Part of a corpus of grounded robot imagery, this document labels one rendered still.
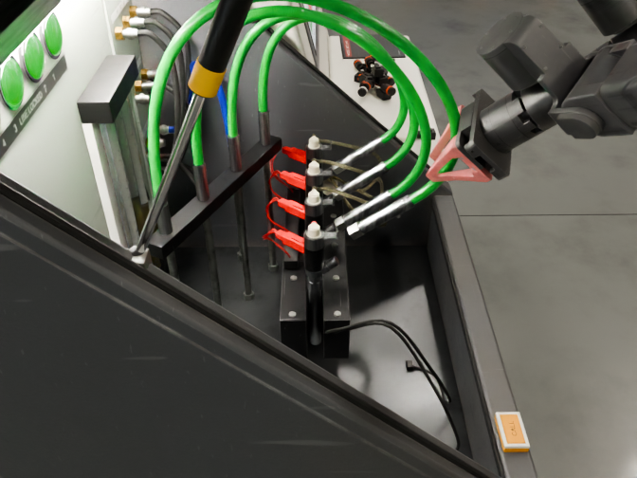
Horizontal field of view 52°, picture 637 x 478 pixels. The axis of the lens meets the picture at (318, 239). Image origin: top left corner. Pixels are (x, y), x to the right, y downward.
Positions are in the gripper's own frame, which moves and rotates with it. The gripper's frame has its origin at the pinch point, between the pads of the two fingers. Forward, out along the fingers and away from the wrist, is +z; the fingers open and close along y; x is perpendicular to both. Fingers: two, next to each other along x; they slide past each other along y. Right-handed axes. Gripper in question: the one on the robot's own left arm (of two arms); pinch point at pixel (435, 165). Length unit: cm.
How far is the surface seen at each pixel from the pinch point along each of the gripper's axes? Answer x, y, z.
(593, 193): 154, -164, 71
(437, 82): -8.9, -1.0, -7.9
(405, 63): 17, -78, 38
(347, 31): -18.4, -7.1, -0.9
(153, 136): -28.8, 8.3, 18.2
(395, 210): 0.5, 3.7, 6.7
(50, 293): -31, 39, 3
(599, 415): 130, -41, 57
